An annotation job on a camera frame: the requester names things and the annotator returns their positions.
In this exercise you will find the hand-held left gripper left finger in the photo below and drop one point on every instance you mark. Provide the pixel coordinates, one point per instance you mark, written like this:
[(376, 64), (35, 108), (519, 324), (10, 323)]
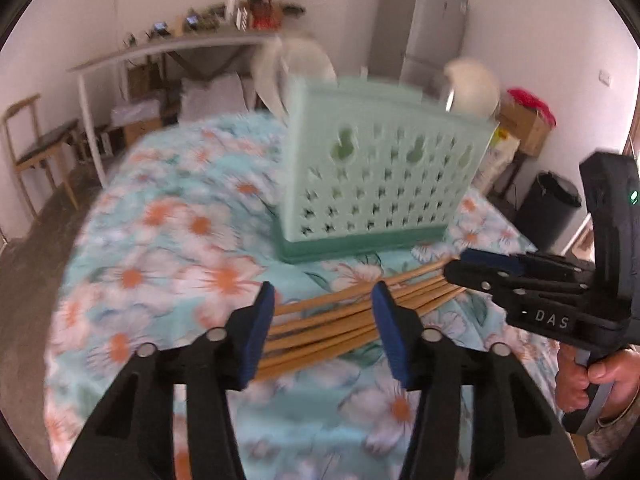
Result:
[(257, 330)]

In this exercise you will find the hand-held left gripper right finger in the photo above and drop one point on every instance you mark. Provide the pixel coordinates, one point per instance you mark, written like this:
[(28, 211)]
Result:
[(392, 340)]

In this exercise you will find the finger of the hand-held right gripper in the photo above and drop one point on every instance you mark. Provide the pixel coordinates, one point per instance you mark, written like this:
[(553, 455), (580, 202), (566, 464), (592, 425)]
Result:
[(480, 277), (490, 260)]

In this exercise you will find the bundle of wooden chopsticks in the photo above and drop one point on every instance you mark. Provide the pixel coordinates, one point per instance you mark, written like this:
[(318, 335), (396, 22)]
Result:
[(325, 330)]

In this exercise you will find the green plastic utensil holder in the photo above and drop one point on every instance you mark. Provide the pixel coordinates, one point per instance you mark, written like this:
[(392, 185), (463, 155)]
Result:
[(380, 185)]

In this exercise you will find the metal spoon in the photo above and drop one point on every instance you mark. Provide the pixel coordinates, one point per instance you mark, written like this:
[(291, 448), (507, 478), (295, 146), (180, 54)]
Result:
[(448, 100)]

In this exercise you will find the white plate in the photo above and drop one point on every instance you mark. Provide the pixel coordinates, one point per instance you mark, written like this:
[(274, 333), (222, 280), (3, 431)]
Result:
[(295, 65), (475, 85)]

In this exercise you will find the person's right forearm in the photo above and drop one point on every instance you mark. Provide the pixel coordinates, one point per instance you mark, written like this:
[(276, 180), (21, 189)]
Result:
[(622, 430)]

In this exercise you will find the person's right hand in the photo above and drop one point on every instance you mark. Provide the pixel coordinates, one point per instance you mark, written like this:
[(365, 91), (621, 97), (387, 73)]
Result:
[(620, 375)]

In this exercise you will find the black trash bin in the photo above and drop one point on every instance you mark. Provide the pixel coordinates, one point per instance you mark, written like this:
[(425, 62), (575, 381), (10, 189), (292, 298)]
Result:
[(547, 210)]

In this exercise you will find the dark wooden stool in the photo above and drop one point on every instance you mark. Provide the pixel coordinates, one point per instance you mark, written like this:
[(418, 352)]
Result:
[(515, 180)]

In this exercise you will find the white and yellow rice sack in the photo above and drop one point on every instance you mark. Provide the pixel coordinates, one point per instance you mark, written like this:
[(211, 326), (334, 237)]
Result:
[(502, 155)]

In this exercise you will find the floral blue blanket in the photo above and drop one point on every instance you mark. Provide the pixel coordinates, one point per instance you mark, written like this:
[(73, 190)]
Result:
[(175, 240)]

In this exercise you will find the large printed cardboard box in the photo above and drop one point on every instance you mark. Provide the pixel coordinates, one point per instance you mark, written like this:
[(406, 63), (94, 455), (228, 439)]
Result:
[(525, 130)]

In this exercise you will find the red plastic bag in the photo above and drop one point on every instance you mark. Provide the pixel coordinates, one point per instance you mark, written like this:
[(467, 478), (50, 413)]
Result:
[(532, 102)]

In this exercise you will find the white pillow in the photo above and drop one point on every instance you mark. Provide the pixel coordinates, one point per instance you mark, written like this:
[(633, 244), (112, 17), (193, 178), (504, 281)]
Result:
[(215, 95)]

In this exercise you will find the silver refrigerator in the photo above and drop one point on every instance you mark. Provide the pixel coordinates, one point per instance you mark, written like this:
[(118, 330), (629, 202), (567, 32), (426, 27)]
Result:
[(425, 25)]

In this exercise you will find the wooden chair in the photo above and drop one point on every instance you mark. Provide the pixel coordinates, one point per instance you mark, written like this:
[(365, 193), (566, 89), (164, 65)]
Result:
[(45, 142)]

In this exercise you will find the long white table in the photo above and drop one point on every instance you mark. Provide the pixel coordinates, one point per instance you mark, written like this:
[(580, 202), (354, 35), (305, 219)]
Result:
[(150, 50)]

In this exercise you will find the red soda bottle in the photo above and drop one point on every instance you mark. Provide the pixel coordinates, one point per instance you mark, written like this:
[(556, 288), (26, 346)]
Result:
[(262, 15)]

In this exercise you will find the black electronic device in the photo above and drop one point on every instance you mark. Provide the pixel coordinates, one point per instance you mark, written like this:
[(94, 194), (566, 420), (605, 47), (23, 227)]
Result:
[(161, 27)]

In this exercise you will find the clear plastic bottle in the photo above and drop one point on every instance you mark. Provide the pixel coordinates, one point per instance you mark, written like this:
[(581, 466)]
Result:
[(232, 10)]

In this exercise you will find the white wall socket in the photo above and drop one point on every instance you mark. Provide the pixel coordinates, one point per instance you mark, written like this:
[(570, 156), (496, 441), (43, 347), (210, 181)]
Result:
[(605, 78)]

